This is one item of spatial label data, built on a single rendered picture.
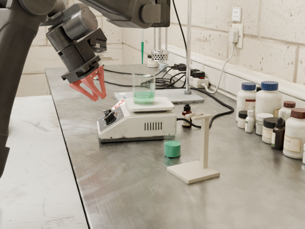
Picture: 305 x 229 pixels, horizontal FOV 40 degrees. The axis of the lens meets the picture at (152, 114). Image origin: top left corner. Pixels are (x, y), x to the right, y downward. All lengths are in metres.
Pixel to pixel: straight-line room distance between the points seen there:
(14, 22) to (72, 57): 0.41
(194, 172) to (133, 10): 0.35
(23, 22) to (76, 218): 0.33
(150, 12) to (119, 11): 0.08
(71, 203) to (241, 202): 0.30
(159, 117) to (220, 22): 0.78
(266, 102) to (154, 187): 0.49
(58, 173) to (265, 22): 0.87
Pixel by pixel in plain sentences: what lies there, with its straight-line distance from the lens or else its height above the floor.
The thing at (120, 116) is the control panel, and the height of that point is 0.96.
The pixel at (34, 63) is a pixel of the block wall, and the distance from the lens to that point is 3.50.
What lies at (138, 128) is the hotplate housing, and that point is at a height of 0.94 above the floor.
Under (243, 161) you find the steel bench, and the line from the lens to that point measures 0.97.
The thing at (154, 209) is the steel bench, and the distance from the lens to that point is 0.75.
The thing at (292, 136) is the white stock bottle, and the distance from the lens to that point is 1.00.
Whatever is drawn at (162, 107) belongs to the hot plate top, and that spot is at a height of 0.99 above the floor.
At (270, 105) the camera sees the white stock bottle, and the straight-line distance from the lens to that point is 1.19.
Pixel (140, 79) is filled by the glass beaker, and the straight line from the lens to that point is 1.07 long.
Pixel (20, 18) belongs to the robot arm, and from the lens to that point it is 0.64.
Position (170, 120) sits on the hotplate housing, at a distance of 1.08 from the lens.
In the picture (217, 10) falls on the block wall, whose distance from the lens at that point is 1.79.
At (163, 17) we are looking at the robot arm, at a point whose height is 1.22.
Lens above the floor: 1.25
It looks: 15 degrees down
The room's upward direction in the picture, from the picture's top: straight up
